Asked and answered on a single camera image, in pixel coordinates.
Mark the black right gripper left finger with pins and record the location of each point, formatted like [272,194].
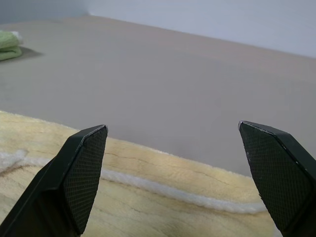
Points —
[74,182]

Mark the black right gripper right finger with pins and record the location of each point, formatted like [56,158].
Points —
[279,177]

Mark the yellow towel with black print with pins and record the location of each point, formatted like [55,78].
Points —
[153,209]

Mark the green towel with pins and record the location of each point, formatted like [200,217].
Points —
[8,44]

